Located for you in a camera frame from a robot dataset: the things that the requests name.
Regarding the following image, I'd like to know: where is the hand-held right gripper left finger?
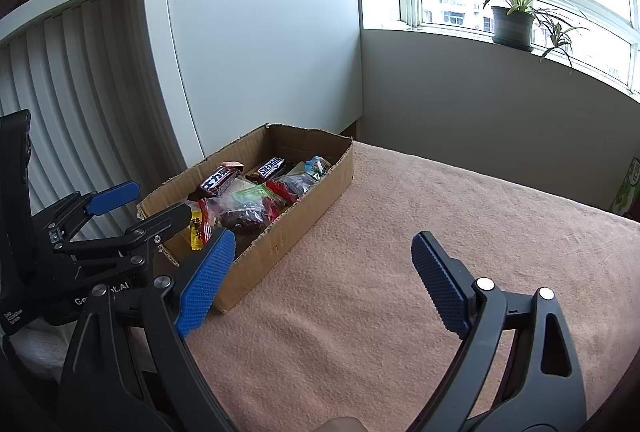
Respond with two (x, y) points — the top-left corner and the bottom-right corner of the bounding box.
(57, 227), (237, 432)

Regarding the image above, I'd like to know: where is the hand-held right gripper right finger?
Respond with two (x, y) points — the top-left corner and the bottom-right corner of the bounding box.
(411, 231), (588, 432)

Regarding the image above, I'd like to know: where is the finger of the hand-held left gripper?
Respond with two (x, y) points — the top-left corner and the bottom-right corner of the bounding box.
(42, 181), (142, 243)
(52, 202), (196, 264)

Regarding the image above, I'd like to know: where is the yellow candy packet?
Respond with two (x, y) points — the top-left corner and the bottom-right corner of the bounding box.
(189, 207), (212, 250)

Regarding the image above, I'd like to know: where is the chocolate bar with silver end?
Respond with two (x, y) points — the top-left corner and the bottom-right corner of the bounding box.
(200, 166), (236, 197)

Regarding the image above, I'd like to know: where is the clear packet of dark dates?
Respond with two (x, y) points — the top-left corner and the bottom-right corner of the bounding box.
(202, 197), (273, 234)

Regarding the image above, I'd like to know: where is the green clear snack bag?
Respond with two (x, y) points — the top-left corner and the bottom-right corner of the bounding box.
(227, 185), (282, 214)

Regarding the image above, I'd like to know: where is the cardboard box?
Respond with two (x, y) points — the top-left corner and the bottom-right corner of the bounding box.
(136, 123), (355, 314)

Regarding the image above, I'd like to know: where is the brown chocolate bar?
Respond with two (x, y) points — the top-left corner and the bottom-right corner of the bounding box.
(250, 156), (287, 180)

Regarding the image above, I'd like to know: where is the brownie packet with red ends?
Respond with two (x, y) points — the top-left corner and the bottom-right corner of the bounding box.
(265, 172), (318, 204)

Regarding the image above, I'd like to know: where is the blue and yellow candy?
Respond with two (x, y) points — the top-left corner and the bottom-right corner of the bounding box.
(304, 156), (332, 178)

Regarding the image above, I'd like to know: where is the person's left hand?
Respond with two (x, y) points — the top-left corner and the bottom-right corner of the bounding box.
(7, 319), (71, 380)

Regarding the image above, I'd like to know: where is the pink blanket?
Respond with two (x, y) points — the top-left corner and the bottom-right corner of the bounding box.
(187, 139), (640, 432)

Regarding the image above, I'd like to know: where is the white slatted panel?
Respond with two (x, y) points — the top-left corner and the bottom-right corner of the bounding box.
(0, 0), (201, 263)

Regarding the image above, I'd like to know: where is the white cabinet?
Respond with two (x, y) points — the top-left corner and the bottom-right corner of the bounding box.
(127, 0), (365, 168)

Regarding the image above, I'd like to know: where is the green tissue box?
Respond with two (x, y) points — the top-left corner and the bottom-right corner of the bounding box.
(610, 157), (640, 218)

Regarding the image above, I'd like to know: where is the spider plant in grey pot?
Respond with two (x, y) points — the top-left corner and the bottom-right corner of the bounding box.
(480, 0), (543, 53)

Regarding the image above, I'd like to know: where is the small spider plant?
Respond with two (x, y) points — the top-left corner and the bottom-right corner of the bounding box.
(532, 7), (591, 69)

